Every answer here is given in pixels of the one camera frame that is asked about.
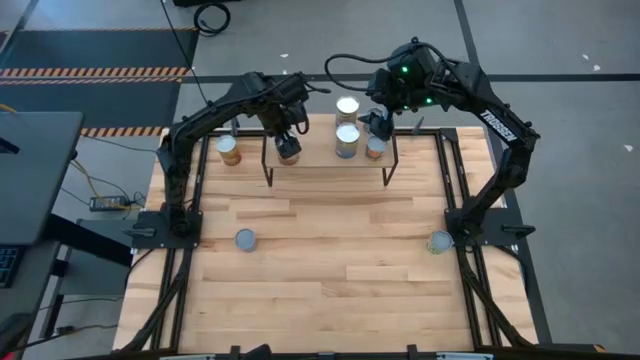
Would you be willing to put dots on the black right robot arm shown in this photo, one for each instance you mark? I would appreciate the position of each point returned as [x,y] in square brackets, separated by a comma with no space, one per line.
[500,125]

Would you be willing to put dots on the tall tan label can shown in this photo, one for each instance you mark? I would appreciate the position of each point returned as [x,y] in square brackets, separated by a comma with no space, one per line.
[347,107]

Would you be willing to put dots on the wooden shelf with black legs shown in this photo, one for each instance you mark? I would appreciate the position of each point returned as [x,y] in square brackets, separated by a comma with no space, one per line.
[315,155]

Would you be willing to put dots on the black desk foot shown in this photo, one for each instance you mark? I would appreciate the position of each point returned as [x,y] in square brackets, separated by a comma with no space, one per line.
[90,240]

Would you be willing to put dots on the black desk top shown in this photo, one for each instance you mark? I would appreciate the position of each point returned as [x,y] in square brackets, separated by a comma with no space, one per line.
[35,175]

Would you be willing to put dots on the tall blue yellow can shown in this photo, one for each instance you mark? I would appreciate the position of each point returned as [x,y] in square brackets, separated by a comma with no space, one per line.
[347,139]

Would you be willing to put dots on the black metal table frame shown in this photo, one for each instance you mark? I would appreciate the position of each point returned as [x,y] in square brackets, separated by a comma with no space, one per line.
[448,135]

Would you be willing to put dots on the black mat with hazard stripes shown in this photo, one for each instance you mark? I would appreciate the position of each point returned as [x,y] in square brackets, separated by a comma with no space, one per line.
[90,50]

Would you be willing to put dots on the black table clamp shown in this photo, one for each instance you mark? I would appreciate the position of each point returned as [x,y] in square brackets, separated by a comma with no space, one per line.
[234,125]
[418,126]

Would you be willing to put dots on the blue lit keyboard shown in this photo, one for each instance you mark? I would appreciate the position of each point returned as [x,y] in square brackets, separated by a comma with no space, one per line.
[7,265]

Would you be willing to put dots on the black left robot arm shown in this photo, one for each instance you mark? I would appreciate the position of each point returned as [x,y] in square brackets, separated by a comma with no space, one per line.
[210,107]

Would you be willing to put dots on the green peas can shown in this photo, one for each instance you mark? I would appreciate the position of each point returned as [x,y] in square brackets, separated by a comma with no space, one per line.
[440,242]

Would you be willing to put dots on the blue red label can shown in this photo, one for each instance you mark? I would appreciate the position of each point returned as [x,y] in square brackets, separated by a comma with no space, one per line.
[245,240]

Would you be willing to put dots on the black power adapter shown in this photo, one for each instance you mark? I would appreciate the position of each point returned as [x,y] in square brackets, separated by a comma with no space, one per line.
[106,203]

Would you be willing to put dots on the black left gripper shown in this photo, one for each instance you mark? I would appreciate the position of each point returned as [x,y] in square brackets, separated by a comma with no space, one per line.
[282,117]

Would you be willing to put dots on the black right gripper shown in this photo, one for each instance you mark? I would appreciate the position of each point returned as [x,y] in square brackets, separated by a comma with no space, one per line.
[385,90]

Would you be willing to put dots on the short orange label can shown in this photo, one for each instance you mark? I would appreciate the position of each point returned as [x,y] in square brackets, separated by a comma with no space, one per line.
[375,149]

